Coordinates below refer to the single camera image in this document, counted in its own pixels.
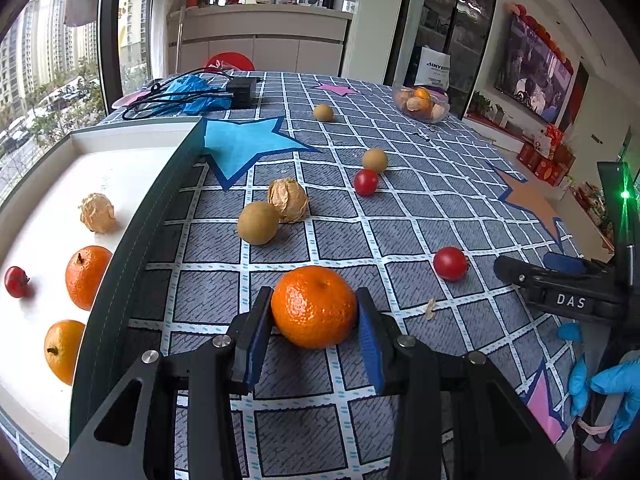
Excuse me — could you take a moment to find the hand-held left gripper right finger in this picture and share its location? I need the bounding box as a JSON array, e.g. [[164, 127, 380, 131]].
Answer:
[[354, 286, 573, 480]]

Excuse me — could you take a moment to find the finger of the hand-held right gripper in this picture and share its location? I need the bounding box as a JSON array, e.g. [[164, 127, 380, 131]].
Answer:
[[542, 251, 589, 277], [493, 255, 549, 307]]

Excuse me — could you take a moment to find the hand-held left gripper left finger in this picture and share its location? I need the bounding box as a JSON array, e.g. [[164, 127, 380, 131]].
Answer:
[[55, 286, 276, 480]]

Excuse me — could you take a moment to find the red cherry tomato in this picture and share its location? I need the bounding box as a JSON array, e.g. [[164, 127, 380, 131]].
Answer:
[[354, 169, 380, 197], [4, 266, 31, 299], [432, 246, 469, 282]]

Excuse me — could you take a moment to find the large orange mandarin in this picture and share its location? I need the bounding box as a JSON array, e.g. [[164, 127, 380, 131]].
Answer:
[[270, 266, 360, 350]]

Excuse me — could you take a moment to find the clear glass bowl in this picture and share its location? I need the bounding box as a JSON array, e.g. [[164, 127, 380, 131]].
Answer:
[[393, 85, 451, 124]]

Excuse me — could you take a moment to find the white tray with green rim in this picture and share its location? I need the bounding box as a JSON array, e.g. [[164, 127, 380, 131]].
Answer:
[[0, 116, 207, 463]]

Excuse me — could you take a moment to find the person's right hand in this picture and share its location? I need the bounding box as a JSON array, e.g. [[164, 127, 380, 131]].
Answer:
[[557, 322, 640, 443]]

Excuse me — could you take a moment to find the red gift box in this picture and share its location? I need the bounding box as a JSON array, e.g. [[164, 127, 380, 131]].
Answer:
[[535, 159, 568, 187], [517, 142, 546, 171]]

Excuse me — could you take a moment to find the grey checked star tablecloth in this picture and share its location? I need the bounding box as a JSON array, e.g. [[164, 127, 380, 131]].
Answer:
[[0, 71, 583, 480]]

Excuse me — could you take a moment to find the red and white gift bag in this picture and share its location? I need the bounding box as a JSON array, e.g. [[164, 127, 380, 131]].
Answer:
[[542, 125, 565, 153]]

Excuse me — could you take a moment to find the white television console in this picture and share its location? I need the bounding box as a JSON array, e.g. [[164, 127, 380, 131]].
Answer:
[[465, 114, 526, 153]]

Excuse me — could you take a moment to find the potted green plant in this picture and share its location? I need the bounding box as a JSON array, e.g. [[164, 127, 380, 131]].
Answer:
[[470, 91, 496, 120]]

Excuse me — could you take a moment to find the white shopping bag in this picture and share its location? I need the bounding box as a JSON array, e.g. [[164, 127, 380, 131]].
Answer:
[[415, 46, 453, 88]]

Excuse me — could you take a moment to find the black power adapter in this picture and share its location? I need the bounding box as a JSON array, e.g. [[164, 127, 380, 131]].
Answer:
[[225, 76, 258, 109]]

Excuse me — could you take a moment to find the pink plastic basin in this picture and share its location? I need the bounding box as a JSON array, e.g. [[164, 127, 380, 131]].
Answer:
[[111, 89, 151, 109]]

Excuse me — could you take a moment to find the black glass display cabinet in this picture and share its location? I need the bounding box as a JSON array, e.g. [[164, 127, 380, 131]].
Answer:
[[382, 0, 503, 116]]

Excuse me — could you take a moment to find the white counter cabinet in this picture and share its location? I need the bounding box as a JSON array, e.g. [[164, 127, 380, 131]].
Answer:
[[167, 5, 353, 78]]

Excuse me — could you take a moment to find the wall television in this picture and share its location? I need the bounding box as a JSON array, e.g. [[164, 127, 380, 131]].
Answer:
[[495, 12, 575, 126]]

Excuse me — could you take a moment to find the black cable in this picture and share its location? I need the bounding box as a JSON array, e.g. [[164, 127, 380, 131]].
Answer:
[[121, 67, 236, 122]]

